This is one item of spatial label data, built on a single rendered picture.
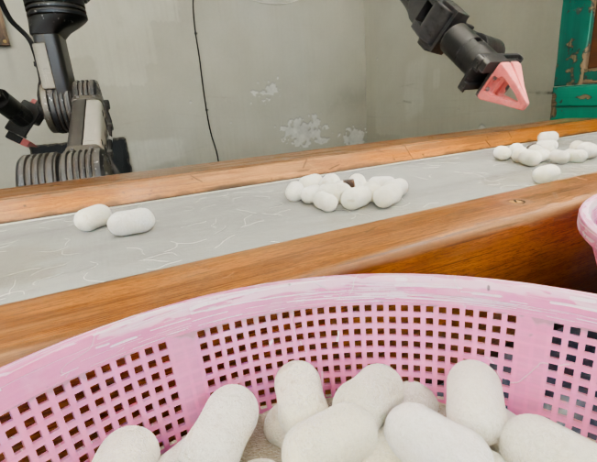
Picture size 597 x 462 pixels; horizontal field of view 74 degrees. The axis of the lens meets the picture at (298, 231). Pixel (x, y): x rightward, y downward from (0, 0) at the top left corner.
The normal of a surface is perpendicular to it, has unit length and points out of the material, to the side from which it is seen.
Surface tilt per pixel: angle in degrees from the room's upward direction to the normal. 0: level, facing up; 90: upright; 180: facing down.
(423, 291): 75
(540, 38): 90
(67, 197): 45
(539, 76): 90
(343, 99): 91
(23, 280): 0
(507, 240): 90
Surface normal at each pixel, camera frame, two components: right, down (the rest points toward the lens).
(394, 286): -0.18, 0.04
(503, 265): 0.44, 0.24
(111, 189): 0.26, -0.51
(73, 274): -0.07, -0.95
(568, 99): -0.89, 0.19
